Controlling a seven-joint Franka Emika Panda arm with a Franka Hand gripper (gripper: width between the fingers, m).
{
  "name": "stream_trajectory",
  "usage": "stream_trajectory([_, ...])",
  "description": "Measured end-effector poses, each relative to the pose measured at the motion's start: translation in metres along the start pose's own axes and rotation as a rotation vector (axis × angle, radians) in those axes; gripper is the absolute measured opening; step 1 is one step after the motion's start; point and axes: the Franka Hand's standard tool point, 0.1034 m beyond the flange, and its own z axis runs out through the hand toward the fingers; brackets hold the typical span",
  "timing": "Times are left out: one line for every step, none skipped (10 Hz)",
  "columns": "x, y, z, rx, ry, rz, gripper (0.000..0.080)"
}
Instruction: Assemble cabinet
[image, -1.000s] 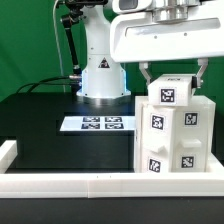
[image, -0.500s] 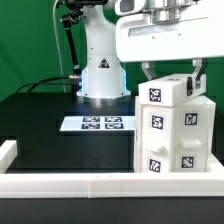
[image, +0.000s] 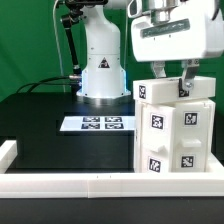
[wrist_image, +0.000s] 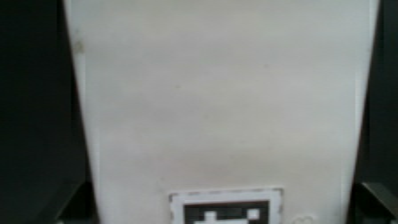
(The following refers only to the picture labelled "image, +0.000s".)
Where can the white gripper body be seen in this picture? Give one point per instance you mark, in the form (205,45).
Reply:
(167,30)

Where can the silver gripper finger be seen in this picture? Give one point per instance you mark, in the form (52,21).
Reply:
(158,69)
(186,81)

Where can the small white cabinet top box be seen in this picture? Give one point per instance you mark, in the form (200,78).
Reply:
(166,90)

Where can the white cabinet body box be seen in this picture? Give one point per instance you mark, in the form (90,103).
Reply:
(212,111)

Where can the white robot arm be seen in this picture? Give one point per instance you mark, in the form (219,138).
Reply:
(103,79)

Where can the white marker sheet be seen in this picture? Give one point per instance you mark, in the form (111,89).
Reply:
(98,123)

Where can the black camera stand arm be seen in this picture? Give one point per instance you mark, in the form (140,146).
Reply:
(73,17)

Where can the white U-shaped fence frame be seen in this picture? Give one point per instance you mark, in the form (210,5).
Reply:
(69,185)

